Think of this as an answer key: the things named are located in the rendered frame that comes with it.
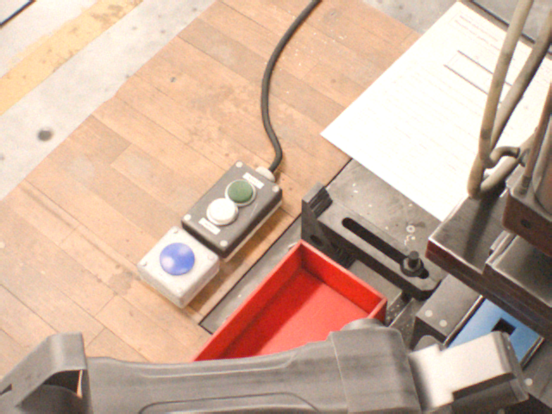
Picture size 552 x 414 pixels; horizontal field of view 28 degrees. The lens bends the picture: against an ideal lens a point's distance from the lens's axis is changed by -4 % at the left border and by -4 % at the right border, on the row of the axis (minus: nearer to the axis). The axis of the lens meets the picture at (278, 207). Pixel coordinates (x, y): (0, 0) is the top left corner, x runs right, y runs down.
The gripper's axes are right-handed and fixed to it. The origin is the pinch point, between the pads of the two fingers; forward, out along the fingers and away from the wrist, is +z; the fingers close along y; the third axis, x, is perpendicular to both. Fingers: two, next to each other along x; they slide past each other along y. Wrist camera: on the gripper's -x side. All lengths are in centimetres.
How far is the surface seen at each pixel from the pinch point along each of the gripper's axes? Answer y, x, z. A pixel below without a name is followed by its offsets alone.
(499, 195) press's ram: 19.1, 6.2, 0.8
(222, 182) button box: 3.5, 36.9, 16.7
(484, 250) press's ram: 13.9, 4.1, -2.1
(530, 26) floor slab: 65, 50, 158
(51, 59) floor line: -5, 132, 120
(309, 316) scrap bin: -3.1, 19.2, 15.7
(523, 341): 8.3, -2.8, 12.1
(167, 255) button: -6.2, 35.1, 10.4
